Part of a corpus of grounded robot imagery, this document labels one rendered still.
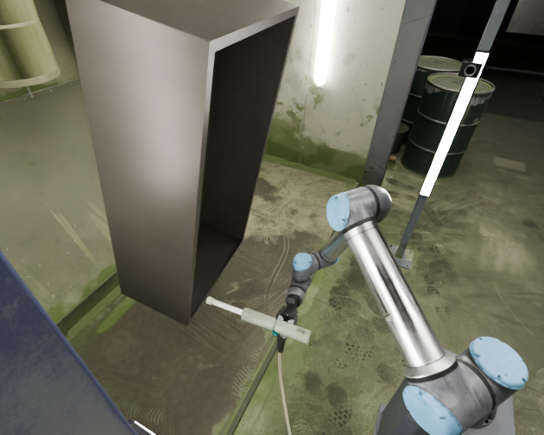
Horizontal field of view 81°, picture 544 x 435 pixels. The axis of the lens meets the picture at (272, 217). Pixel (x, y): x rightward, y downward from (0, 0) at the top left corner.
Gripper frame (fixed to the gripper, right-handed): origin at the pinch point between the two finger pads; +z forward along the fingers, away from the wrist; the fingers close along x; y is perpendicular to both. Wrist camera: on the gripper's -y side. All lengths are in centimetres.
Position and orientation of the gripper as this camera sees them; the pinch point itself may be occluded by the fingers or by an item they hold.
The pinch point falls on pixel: (281, 332)
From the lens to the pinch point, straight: 147.4
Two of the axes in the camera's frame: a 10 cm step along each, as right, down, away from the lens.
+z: -3.3, 5.8, -7.4
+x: -9.4, -2.7, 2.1
